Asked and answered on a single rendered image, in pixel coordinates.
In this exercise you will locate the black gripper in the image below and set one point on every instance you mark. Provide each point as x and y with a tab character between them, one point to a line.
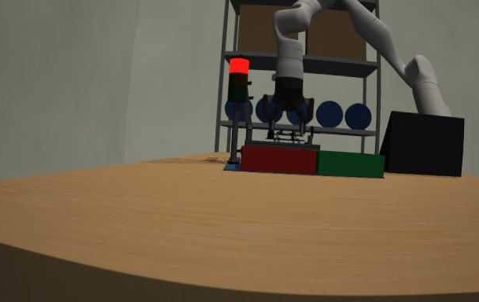
288	96

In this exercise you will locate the green square bin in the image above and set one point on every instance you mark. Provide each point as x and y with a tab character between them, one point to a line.
349	164

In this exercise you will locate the red bin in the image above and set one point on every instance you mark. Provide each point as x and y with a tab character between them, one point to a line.
271	159

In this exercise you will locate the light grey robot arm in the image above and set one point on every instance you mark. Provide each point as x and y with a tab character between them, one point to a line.
425	90

